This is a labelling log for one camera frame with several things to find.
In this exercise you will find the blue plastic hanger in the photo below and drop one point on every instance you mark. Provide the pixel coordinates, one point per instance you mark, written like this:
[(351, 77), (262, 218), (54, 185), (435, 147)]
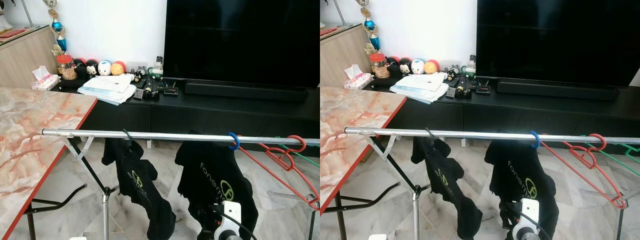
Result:
[(537, 144), (235, 146)]

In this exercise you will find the red plastic hanger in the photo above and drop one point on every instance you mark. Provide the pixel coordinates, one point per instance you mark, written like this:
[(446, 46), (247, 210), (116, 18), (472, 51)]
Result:
[(282, 160), (585, 157)]

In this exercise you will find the green plastic hanger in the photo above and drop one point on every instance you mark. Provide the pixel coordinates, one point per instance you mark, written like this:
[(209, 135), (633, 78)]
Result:
[(620, 149), (300, 156)]

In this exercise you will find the black hanger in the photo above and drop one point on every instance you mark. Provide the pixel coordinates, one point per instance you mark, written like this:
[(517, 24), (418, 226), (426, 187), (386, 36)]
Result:
[(128, 135), (430, 134)]

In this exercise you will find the silver clothes rack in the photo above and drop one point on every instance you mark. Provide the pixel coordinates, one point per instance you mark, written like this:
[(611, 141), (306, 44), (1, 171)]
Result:
[(165, 136), (475, 135)]

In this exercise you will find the black TV console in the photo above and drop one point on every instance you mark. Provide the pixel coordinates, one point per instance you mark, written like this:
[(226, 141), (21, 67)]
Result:
[(225, 117), (540, 117)]

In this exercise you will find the small black display box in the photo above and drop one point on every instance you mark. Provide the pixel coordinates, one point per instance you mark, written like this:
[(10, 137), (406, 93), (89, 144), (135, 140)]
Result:
[(483, 90), (170, 91)]

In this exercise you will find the black soundbar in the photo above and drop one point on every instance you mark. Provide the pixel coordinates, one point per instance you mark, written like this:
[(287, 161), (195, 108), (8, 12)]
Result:
[(555, 91), (245, 92)]

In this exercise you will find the small grey box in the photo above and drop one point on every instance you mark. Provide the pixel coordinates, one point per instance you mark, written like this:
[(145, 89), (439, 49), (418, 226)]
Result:
[(139, 94), (451, 92)]

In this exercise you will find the small black mouse figurine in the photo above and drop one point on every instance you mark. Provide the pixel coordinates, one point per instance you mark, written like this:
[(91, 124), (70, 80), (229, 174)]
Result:
[(138, 75), (452, 74)]

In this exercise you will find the clear plastic bottle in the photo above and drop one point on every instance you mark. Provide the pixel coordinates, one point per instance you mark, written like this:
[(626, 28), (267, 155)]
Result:
[(158, 67), (470, 66)]

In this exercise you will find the stack of white papers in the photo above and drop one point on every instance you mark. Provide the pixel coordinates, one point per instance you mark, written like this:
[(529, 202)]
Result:
[(107, 89), (420, 87)]

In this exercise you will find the marble top folding table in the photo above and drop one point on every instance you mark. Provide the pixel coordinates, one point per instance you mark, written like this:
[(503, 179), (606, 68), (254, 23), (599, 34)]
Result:
[(30, 135), (350, 130)]

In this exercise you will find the white blue round plush toy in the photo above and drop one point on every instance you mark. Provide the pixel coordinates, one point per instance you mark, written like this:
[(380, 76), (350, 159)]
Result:
[(417, 66), (104, 67)]

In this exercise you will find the black flat television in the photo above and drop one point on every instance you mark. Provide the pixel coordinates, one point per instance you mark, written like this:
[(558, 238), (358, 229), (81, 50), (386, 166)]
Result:
[(240, 40), (550, 40)]

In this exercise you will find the black red round plush toy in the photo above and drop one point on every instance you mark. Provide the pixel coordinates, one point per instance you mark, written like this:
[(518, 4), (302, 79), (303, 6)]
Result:
[(92, 67), (405, 65), (393, 63), (80, 65)]

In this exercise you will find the red lid snack jar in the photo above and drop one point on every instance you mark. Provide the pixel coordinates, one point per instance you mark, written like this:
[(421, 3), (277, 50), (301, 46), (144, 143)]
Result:
[(379, 66), (65, 67)]

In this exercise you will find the pink tissue pack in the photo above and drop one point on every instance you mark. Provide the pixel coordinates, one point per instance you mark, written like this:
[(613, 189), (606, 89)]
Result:
[(45, 81), (357, 79)]

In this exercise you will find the light wooden sideboard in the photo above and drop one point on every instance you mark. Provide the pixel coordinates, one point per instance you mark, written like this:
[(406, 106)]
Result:
[(25, 60), (342, 57)]

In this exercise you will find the red flat tray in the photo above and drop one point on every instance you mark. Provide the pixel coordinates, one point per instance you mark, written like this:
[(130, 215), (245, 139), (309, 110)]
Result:
[(10, 33), (327, 31)]

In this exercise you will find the gold blue trophy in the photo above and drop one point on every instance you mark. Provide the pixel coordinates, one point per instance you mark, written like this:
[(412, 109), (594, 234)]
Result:
[(371, 27), (59, 30)]

